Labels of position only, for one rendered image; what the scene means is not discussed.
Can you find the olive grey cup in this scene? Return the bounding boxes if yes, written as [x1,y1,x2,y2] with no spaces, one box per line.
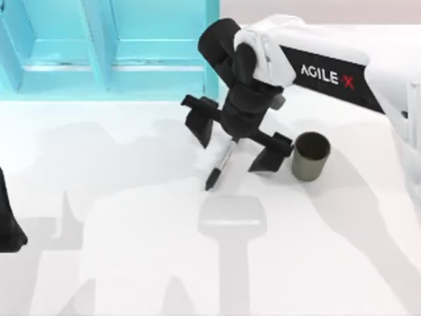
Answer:
[290,131,332,182]

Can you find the black and silver marker pen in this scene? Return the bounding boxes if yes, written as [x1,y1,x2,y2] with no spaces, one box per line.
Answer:
[204,137,240,192]

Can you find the light blue rack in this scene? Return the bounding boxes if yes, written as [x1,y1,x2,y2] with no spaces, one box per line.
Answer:
[0,0,220,101]

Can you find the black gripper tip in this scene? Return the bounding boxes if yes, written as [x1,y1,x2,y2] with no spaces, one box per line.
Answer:
[0,167,29,255]

